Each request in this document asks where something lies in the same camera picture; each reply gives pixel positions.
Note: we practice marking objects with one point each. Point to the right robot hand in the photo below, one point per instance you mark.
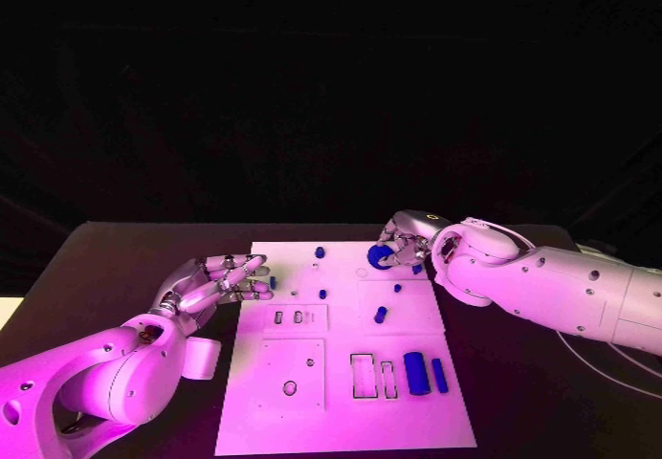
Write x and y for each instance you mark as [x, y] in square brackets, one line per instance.
[419, 224]

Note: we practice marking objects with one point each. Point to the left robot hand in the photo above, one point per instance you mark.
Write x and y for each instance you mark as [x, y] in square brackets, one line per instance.
[197, 283]

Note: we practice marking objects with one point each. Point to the wide blue plug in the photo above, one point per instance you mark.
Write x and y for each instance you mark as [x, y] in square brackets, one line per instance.
[418, 269]

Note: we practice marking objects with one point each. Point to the narrow blue plug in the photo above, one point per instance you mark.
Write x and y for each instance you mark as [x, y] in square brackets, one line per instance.
[322, 294]

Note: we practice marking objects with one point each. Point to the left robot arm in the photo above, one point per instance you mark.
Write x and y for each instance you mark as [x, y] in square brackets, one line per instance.
[103, 376]

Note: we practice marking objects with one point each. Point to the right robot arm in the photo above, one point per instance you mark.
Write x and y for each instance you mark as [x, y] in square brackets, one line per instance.
[543, 283]

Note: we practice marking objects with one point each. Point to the white task board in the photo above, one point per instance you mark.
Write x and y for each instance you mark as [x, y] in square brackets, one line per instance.
[311, 423]

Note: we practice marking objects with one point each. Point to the small blue gear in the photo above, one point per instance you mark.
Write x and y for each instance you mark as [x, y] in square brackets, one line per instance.
[320, 253]

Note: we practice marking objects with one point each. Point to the large blue cylinder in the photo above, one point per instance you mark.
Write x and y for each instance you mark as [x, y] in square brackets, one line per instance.
[418, 374]

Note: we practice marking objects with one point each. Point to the long thin blue cylinder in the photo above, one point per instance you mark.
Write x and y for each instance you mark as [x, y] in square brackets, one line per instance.
[439, 376]

